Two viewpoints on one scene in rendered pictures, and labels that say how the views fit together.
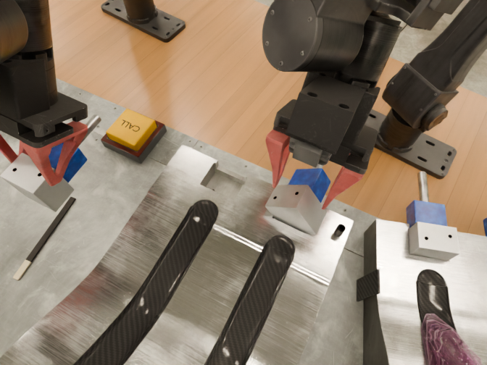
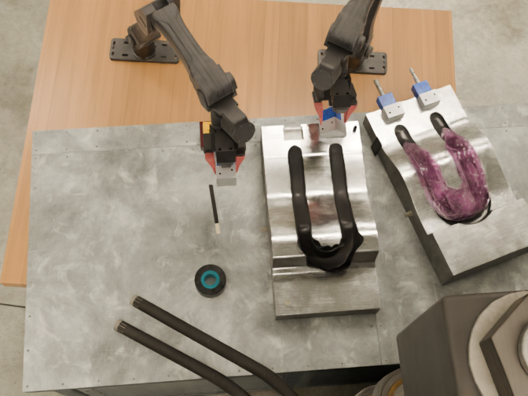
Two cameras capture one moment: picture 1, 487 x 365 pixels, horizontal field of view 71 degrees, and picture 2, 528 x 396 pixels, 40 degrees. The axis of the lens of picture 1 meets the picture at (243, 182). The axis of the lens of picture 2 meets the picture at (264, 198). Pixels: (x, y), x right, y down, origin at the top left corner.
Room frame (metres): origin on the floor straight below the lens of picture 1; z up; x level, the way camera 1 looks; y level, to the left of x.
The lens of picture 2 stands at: (-0.41, 0.55, 2.60)
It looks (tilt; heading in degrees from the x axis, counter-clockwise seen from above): 70 degrees down; 325
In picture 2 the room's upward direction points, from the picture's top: 4 degrees clockwise
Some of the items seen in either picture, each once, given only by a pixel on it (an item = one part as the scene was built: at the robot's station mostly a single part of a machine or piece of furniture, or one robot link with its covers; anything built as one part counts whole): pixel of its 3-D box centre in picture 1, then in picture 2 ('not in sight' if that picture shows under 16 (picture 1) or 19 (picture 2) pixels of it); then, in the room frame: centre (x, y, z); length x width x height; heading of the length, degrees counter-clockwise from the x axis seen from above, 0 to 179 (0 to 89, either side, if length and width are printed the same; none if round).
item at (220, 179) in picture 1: (225, 185); (292, 135); (0.23, 0.03, 0.87); 0.05 x 0.05 x 0.04; 63
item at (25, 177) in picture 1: (65, 153); (225, 158); (0.24, 0.23, 0.93); 0.13 x 0.05 x 0.05; 154
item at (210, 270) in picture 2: not in sight; (210, 280); (0.01, 0.41, 0.82); 0.08 x 0.08 x 0.04
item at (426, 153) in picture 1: (402, 125); (353, 55); (0.37, -0.27, 0.84); 0.20 x 0.07 x 0.08; 56
